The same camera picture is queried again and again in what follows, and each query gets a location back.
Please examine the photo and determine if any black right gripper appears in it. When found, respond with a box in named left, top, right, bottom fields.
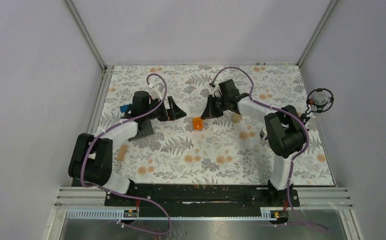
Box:
left=201, top=94, right=229, bottom=120

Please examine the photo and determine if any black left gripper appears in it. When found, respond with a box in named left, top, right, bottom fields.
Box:
left=144, top=96, right=186, bottom=122

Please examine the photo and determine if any orange pill organizer box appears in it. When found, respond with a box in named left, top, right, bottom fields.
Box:
left=192, top=117, right=203, bottom=131

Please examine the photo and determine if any clear pill bottle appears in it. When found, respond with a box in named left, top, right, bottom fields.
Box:
left=232, top=113, right=243, bottom=124

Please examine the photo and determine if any white blue pill bottle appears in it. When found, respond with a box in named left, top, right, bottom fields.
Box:
left=260, top=129, right=267, bottom=140

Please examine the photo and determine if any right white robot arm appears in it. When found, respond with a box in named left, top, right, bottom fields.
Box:
left=200, top=79, right=309, bottom=206

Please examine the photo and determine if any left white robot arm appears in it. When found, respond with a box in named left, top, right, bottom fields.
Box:
left=68, top=90, right=187, bottom=206

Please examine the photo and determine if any floral patterned mat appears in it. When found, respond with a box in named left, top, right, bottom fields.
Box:
left=93, top=64, right=336, bottom=186

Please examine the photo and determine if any grey studded baseplate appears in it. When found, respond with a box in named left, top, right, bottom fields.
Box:
left=128, top=119, right=154, bottom=142

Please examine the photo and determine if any blue toy brick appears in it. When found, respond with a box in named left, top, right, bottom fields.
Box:
left=120, top=104, right=130, bottom=113

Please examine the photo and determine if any tan wooden block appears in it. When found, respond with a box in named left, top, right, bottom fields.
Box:
left=116, top=144, right=128, bottom=162

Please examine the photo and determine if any microphone on black stand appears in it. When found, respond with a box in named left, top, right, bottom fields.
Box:
left=300, top=88, right=334, bottom=123

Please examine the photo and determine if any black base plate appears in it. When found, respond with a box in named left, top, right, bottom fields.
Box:
left=104, top=183, right=300, bottom=218

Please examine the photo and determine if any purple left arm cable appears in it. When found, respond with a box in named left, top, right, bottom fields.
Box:
left=79, top=73, right=173, bottom=236

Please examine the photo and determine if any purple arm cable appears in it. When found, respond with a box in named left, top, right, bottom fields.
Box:
left=209, top=66, right=330, bottom=233
left=79, top=73, right=173, bottom=236

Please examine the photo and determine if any aluminium frame rail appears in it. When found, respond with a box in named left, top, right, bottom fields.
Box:
left=55, top=184, right=352, bottom=220

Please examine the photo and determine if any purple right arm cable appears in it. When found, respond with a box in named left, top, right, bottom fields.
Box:
left=209, top=66, right=330, bottom=233

